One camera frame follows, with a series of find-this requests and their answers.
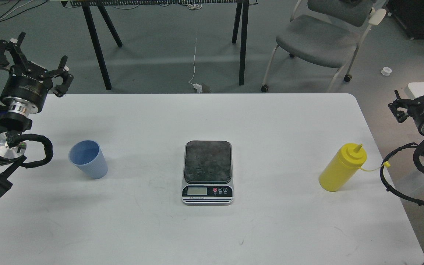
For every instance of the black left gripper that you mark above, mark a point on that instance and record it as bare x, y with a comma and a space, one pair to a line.
24, 87

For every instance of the blue ribbed plastic cup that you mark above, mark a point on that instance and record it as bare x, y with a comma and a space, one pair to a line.
88, 157

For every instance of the yellow squeeze bottle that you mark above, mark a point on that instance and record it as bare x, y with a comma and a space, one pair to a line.
345, 163

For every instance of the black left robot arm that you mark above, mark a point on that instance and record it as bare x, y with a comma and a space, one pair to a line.
17, 148

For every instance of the digital kitchen scale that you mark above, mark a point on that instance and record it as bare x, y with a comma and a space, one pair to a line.
208, 173

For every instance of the white side table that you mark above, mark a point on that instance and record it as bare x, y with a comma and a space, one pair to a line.
414, 90

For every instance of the small white spool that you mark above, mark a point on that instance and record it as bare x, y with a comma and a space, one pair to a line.
386, 71

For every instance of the black cabinet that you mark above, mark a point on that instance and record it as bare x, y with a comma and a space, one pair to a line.
410, 16

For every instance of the grey office chair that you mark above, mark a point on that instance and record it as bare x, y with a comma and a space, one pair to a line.
323, 43

